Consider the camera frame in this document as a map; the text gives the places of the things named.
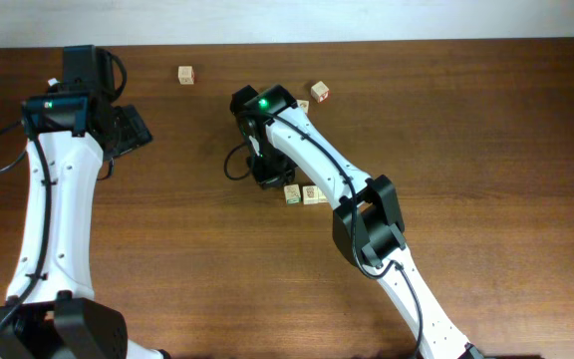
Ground wooden block green side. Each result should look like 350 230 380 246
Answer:
283 184 301 204

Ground plain wooden picture block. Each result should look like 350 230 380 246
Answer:
302 185 319 205

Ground wooden block red side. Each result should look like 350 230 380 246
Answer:
310 81 330 103

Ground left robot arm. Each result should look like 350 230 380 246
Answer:
0 95 168 358

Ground wooden block blue corner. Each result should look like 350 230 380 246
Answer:
317 187 328 203

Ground wooden block red edge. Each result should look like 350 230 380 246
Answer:
297 100 309 113

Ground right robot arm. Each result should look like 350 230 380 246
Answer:
229 85 482 359

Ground far left wooden block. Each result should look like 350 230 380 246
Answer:
177 66 195 85

